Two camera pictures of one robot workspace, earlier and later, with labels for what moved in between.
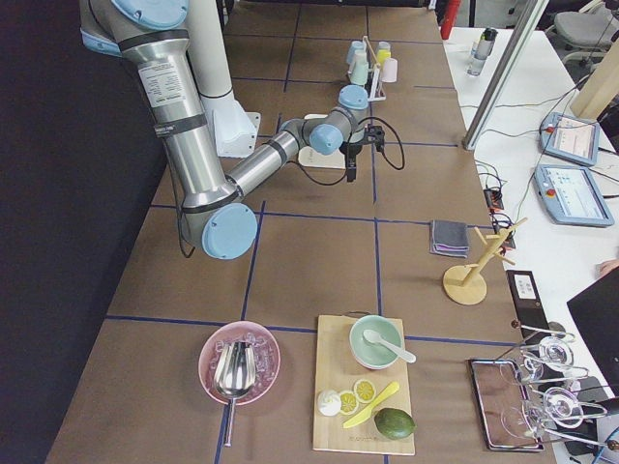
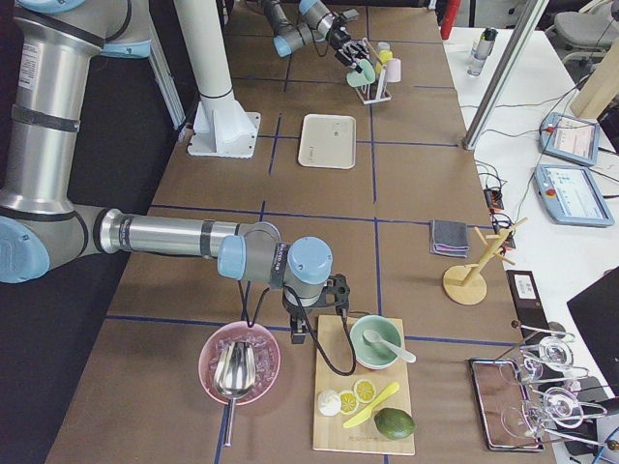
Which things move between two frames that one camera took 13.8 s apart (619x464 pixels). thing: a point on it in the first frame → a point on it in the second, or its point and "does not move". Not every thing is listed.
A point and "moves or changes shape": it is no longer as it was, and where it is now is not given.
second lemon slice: [348, 402] does not move
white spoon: [374, 337] does not move
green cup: [360, 70] moves or changes shape
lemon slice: [365, 391] does not move
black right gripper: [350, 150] → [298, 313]
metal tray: [503, 407] does not move
